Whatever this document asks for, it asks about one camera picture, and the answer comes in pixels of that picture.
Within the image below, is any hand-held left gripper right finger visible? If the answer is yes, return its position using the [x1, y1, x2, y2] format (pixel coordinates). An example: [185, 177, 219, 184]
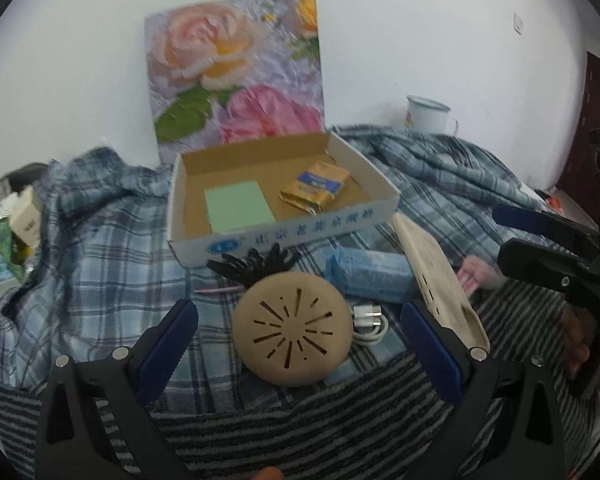
[400, 300, 568, 480]

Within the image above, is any person's right hand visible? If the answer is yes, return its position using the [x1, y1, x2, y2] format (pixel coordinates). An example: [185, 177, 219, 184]
[562, 306, 598, 378]

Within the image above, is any small white carton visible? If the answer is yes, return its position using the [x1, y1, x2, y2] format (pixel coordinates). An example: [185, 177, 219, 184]
[9, 186, 46, 248]

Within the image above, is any black hair claw clip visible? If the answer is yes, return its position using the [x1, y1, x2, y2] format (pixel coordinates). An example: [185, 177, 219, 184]
[206, 242, 301, 288]

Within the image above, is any beige phone case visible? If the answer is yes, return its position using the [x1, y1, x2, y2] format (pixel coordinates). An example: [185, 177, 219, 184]
[391, 213, 491, 356]

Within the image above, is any white cardboard box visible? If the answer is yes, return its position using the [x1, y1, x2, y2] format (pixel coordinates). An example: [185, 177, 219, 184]
[167, 131, 402, 268]

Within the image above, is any dark wooden cabinet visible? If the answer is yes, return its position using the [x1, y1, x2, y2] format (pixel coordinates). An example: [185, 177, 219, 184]
[560, 50, 600, 231]

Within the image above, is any white enamel mug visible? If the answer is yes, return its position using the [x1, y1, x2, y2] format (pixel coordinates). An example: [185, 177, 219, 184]
[405, 94, 459, 135]

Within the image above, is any blue plaid blanket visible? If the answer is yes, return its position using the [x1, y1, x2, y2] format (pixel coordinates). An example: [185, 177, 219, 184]
[0, 125, 575, 461]

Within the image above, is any yellow and blue packet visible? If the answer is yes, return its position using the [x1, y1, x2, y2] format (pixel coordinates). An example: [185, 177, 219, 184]
[279, 160, 351, 213]

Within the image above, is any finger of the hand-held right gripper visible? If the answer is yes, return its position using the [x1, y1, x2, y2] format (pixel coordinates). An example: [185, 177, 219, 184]
[497, 237, 600, 306]
[492, 204, 600, 256]

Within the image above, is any grey striped cloth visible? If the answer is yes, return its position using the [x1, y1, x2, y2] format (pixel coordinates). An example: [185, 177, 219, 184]
[0, 275, 600, 480]

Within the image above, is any green note pad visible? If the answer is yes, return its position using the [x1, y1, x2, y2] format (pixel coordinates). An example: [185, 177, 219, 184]
[204, 180, 277, 235]

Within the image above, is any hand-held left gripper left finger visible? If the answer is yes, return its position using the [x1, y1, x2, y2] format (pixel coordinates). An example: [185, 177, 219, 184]
[35, 298, 201, 480]

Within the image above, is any white charging cable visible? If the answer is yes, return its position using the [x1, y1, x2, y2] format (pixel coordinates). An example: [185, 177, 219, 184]
[349, 301, 389, 347]

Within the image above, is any blue tissue pack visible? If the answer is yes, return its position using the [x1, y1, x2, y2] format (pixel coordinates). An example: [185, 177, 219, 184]
[326, 247, 418, 305]

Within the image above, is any dark grey bag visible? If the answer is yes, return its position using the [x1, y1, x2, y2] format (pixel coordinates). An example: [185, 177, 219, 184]
[0, 162, 51, 196]

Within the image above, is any flower painting poster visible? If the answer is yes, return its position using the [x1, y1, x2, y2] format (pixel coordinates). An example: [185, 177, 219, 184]
[144, 0, 327, 165]

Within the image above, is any pink fluffy hair clip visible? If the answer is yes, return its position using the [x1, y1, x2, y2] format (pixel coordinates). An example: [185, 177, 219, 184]
[454, 255, 505, 293]

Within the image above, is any round beige slotted cushion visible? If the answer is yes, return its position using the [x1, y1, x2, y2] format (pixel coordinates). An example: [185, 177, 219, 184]
[231, 272, 355, 387]

